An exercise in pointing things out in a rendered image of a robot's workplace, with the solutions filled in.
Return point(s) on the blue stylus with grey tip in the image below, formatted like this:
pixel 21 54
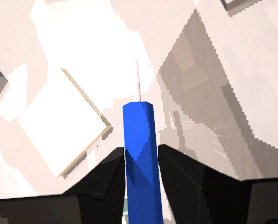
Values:
pixel 141 159

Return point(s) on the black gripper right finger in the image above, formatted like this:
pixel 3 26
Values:
pixel 199 194

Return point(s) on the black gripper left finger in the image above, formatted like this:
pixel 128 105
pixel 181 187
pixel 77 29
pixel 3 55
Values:
pixel 98 198

